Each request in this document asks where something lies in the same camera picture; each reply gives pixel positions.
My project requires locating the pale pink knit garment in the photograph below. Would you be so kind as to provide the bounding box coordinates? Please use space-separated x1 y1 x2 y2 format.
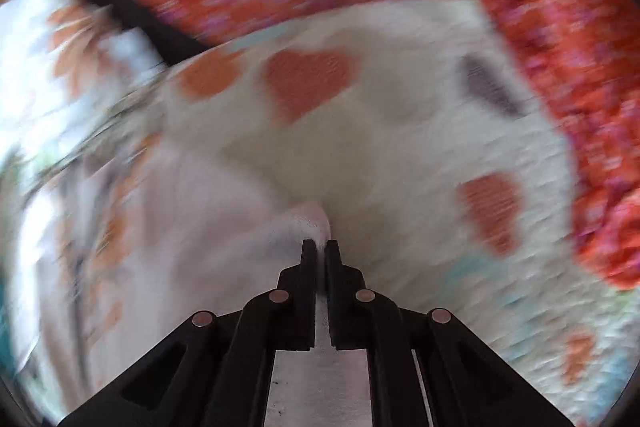
26 141 331 419

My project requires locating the heart patchwork quilt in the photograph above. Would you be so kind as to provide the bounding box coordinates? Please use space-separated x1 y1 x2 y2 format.
160 0 639 426

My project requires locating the white floral pillow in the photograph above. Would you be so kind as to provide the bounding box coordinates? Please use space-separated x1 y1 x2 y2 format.
1 0 165 202

